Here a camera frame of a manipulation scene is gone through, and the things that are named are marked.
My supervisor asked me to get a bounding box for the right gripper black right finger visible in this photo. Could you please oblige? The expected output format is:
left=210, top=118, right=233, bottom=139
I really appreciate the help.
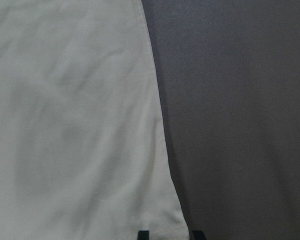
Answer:
left=191, top=230, right=207, bottom=240

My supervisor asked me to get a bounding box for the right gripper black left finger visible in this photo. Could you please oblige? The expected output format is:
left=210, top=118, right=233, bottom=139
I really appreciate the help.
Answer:
left=137, top=230, right=150, bottom=240

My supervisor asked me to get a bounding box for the cream long-sleeve graphic shirt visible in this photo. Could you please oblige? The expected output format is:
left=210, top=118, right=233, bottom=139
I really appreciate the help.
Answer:
left=0, top=0, right=190, bottom=240

